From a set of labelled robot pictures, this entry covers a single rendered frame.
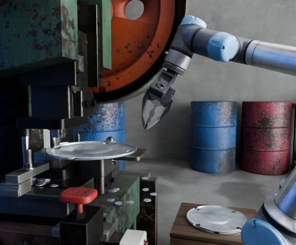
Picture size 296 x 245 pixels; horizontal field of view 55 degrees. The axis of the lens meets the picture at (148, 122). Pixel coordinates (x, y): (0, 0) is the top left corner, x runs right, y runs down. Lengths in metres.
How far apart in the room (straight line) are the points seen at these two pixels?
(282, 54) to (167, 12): 0.57
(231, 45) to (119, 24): 0.64
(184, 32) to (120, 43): 0.49
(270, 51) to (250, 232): 0.47
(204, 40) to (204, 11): 3.51
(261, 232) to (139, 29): 0.93
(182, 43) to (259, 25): 3.50
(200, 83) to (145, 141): 1.18
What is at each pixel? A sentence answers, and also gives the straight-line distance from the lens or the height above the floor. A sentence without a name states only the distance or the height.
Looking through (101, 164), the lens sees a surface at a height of 0.75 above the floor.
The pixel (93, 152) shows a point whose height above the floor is 0.79.
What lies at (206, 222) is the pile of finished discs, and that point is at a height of 0.36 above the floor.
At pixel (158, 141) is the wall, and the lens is 4.28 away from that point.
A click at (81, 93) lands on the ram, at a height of 0.97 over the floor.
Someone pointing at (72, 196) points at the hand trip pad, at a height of 0.76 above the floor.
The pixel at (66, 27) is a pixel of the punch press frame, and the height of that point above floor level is 1.14.
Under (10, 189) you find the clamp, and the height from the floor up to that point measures 0.72.
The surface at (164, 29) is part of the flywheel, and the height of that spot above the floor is 1.23.
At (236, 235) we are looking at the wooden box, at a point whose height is 0.35.
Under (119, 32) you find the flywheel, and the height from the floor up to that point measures 1.24.
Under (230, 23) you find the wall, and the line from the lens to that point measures 4.29.
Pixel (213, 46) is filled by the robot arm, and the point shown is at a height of 1.09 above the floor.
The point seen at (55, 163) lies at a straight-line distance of 0.94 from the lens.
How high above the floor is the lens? 0.96
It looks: 6 degrees down
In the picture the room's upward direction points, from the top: straight up
